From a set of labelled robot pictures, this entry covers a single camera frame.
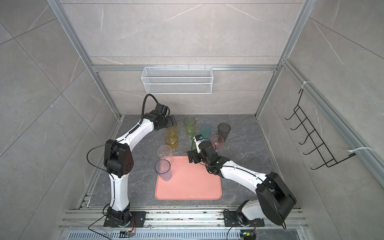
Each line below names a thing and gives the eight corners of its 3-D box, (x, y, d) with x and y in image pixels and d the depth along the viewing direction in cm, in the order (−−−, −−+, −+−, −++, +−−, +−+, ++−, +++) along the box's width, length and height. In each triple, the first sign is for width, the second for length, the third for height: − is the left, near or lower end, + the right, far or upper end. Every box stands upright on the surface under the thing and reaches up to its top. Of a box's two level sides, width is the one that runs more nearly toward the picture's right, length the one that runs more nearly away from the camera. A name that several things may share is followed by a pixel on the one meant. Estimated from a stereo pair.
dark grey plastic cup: (216, 143, 105) (219, 130, 93) (216, 136, 109) (218, 122, 97) (227, 143, 105) (231, 130, 93) (225, 136, 109) (229, 122, 97)
